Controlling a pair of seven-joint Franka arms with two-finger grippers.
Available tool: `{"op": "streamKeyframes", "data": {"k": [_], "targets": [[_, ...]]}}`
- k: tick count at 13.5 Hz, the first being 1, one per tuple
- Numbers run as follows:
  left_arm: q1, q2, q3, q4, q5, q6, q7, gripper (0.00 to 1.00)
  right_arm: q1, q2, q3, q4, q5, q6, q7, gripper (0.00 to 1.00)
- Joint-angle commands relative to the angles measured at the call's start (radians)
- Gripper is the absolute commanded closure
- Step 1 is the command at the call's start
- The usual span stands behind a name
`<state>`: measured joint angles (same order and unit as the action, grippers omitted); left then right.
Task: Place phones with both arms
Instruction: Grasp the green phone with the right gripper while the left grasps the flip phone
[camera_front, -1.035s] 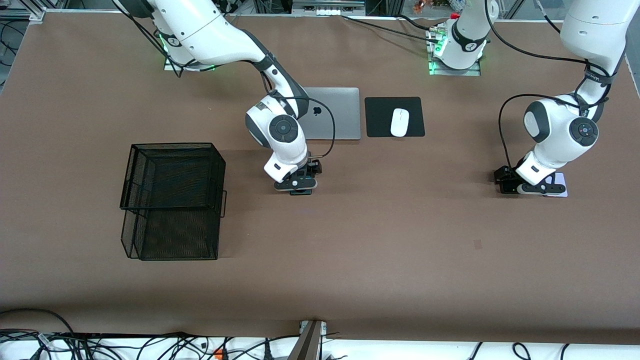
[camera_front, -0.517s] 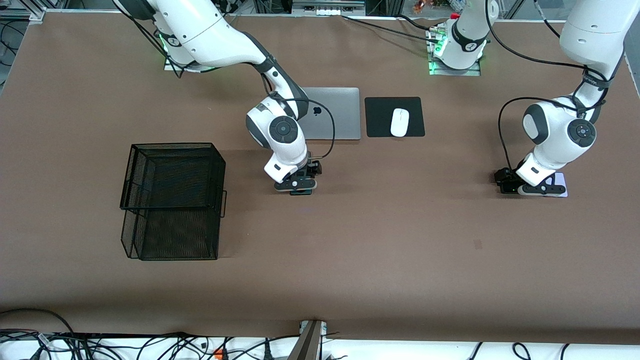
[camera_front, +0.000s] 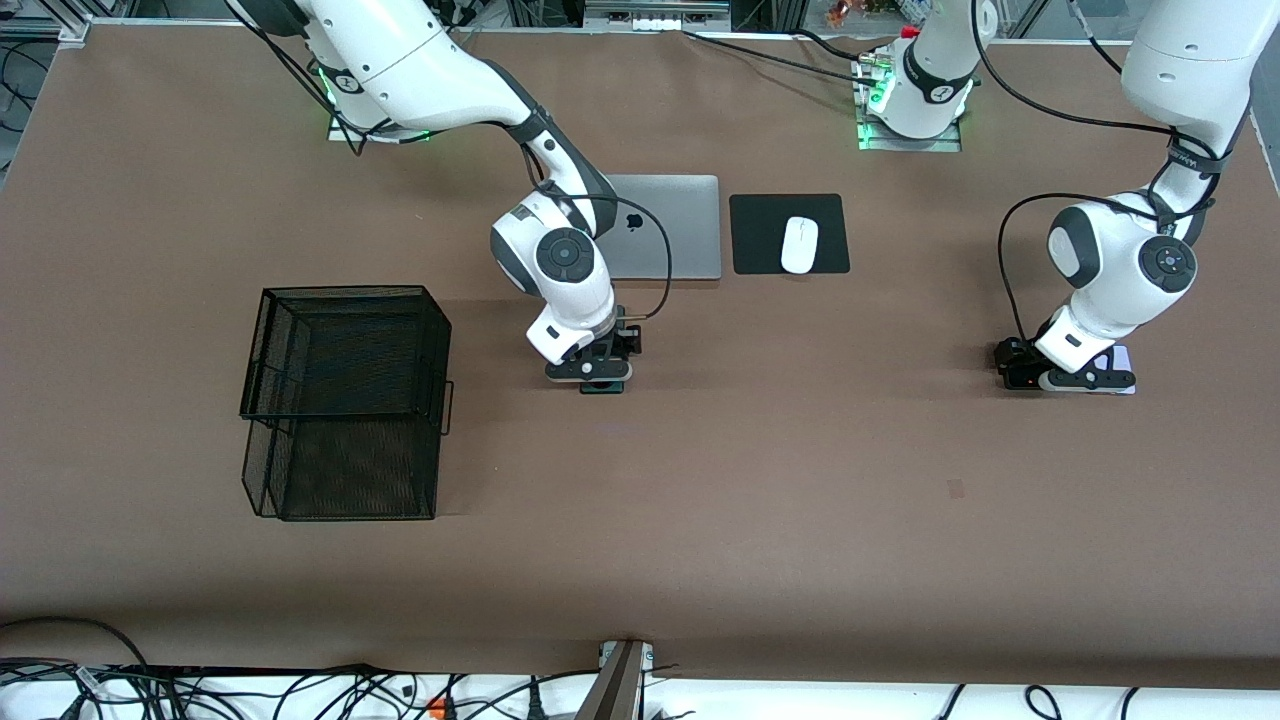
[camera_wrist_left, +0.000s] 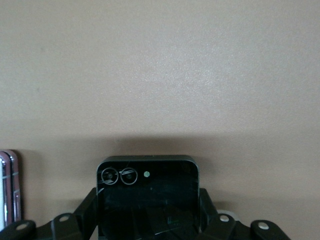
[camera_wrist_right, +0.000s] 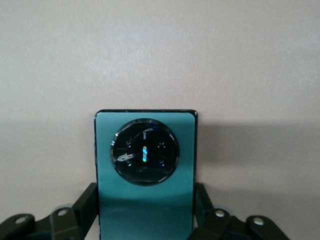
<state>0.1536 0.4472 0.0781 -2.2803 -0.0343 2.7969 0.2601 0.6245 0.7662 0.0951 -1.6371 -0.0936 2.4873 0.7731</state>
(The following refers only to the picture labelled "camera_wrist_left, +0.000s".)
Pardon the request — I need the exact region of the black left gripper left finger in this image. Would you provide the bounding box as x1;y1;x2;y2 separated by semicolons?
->
0;187;98;240

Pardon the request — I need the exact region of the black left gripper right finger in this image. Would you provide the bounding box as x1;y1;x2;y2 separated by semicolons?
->
199;187;291;240

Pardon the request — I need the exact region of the black flip phone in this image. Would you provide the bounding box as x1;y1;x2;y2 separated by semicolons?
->
96;154;201;240

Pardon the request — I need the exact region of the lavender flip phone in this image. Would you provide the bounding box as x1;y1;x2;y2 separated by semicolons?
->
0;149;25;230

